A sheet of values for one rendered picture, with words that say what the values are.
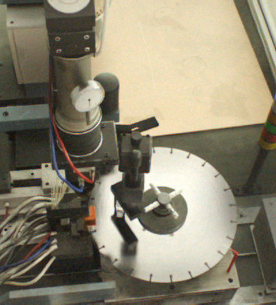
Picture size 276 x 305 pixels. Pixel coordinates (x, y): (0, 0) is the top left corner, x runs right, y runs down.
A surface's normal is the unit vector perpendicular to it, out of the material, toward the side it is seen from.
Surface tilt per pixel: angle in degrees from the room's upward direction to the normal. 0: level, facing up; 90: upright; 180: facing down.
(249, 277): 0
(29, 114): 0
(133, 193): 90
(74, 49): 90
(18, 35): 90
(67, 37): 90
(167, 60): 0
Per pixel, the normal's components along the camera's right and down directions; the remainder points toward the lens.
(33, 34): 0.12, 0.83
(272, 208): 0.04, -0.55
